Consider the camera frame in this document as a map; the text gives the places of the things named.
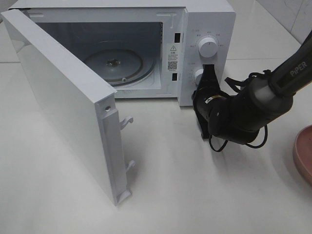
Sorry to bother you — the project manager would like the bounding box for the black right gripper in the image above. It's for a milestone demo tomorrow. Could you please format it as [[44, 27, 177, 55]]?
[[192, 64, 230, 139]]

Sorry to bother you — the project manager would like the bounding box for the pink round plate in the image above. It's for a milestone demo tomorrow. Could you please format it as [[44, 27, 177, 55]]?
[[293, 125, 312, 186]]

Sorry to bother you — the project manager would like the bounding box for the white microwave door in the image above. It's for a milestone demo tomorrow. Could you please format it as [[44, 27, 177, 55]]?
[[1, 10, 134, 205]]

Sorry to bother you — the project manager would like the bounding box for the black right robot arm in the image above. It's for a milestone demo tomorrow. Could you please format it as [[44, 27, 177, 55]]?
[[192, 34, 312, 146]]

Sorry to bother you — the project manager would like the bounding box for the lower white round knob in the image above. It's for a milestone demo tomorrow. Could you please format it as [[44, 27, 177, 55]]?
[[193, 68, 203, 86]]

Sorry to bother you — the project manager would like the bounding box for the white round knob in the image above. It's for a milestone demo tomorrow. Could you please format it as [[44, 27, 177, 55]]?
[[198, 36, 218, 58], [193, 68, 203, 86]]

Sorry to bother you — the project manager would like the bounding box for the upper white round knob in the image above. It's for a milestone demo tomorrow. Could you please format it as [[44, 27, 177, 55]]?
[[198, 36, 218, 58]]

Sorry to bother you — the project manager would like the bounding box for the white microwave oven body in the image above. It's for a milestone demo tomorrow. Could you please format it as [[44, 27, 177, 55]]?
[[7, 0, 236, 106]]

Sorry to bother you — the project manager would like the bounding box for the glass microwave turntable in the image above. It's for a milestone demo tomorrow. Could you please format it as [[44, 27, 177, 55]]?
[[84, 49, 156, 86]]

